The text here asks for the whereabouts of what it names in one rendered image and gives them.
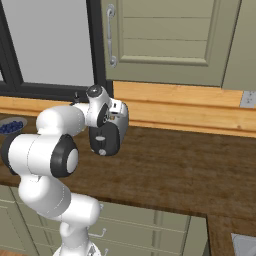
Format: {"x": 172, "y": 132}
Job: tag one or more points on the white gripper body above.
{"x": 112, "y": 113}

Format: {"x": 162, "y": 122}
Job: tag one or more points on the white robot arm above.
{"x": 43, "y": 156}

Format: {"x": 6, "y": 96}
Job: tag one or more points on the silver and black toaster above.
{"x": 111, "y": 141}

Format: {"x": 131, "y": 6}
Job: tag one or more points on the small black window latch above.
{"x": 76, "y": 97}

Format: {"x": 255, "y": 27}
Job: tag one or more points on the grey bowl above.
{"x": 20, "y": 122}

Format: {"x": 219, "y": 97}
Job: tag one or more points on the black framed window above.
{"x": 50, "y": 40}

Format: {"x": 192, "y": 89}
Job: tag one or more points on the olive green cupboard door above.
{"x": 170, "y": 33}
{"x": 241, "y": 43}

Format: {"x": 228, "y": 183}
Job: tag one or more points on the blueberries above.
{"x": 10, "y": 127}

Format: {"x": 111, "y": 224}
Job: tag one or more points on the olive green drawer front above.
{"x": 140, "y": 243}
{"x": 143, "y": 216}

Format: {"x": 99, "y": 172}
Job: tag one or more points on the olive green cabinet door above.
{"x": 11, "y": 223}

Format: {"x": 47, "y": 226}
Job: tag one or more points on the olive green cabinet panel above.
{"x": 197, "y": 238}

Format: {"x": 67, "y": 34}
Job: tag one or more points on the grey sink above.
{"x": 245, "y": 245}

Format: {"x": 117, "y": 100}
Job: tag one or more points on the grey wall socket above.
{"x": 248, "y": 99}

